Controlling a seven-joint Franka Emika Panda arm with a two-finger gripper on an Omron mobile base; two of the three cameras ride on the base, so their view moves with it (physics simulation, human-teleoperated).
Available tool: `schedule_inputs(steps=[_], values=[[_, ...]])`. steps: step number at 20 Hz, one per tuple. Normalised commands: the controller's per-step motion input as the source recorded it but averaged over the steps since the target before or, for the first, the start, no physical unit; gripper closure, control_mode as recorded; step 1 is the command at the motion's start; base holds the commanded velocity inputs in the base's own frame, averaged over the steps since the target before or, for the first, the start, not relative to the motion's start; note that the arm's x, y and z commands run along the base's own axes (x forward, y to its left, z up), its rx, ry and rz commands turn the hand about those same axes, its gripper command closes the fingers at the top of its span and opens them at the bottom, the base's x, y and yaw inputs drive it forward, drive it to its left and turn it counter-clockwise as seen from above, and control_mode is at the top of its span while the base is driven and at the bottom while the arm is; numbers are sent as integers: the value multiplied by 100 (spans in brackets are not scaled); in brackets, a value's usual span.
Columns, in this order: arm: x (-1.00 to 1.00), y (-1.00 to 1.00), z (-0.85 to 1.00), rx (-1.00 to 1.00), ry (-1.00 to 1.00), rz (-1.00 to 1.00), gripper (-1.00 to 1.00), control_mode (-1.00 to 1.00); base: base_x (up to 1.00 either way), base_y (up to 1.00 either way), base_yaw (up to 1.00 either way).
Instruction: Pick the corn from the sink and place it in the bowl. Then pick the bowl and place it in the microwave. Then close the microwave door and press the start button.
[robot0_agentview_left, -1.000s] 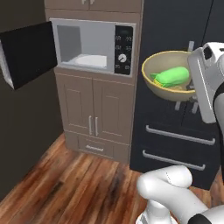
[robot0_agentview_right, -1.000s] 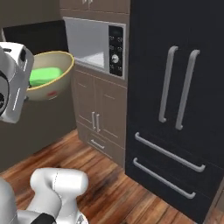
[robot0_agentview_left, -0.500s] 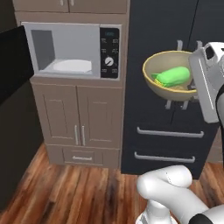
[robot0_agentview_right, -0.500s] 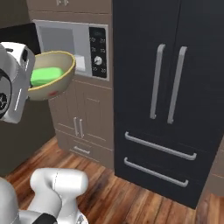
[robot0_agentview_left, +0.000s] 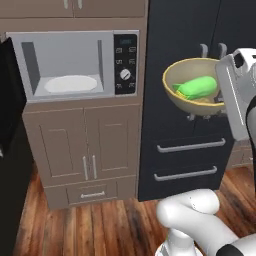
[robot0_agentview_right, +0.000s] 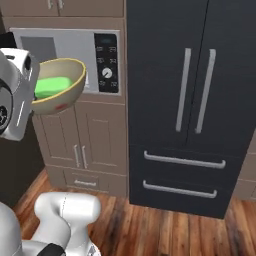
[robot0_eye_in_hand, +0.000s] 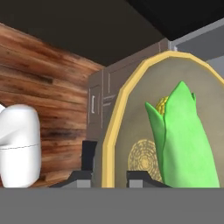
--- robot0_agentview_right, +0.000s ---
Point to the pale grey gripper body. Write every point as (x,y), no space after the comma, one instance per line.
(24,100)

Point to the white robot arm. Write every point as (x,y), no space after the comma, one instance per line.
(66,213)

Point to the green corn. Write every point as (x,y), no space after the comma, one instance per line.
(51,86)

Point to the beige bowl with yellow rim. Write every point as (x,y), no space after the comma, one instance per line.
(66,95)

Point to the black microwave door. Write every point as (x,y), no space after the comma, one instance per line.
(7,40)

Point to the silver microwave oven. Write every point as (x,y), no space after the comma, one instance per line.
(76,43)

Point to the beige high cupboard door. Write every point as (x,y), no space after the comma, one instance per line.
(26,7)
(93,7)

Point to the black fridge door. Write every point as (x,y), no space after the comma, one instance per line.
(230,83)
(156,83)

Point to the dark brown counter cabinet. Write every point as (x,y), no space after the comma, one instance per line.
(20,166)

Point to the beige tall cabinet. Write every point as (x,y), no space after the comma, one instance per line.
(106,140)

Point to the beige cabinet drawer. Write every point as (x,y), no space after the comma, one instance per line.
(100,180)

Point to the black fridge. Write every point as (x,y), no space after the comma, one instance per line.
(160,100)

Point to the black fridge drawer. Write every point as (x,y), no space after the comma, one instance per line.
(173,204)
(186,173)

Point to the beige side cabinet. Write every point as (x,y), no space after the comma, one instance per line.
(248,173)

